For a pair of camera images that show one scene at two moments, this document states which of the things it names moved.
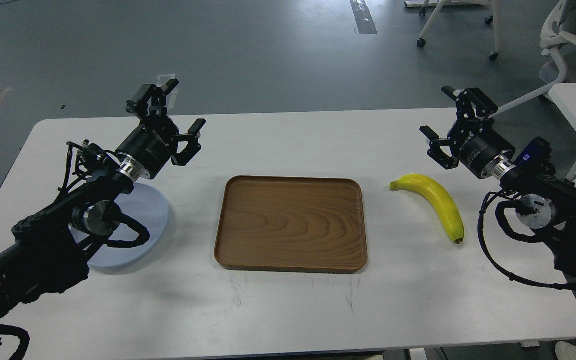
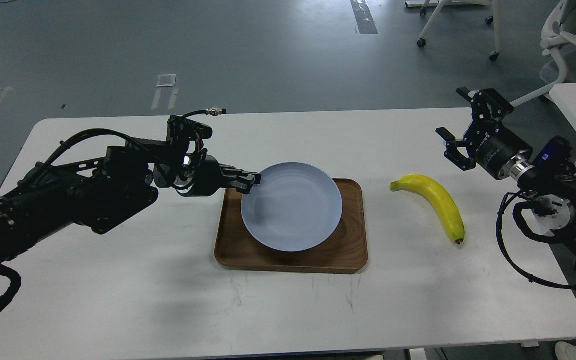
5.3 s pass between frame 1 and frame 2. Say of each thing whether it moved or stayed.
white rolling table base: stayed
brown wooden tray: stayed
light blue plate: moved
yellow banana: stayed
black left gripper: moved
